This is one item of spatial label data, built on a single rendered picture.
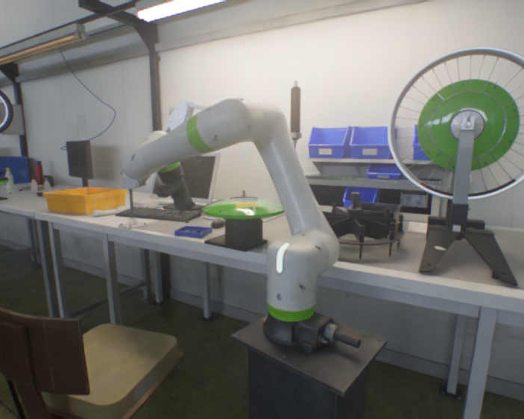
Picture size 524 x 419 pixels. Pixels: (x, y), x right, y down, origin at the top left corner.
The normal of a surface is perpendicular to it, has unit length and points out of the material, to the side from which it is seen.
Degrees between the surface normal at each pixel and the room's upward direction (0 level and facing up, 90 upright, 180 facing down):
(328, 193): 90
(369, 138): 90
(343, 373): 0
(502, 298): 90
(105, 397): 0
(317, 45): 90
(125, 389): 0
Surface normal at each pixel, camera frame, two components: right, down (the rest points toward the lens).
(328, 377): 0.00, -0.98
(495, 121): -0.26, 0.15
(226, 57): -0.49, 0.16
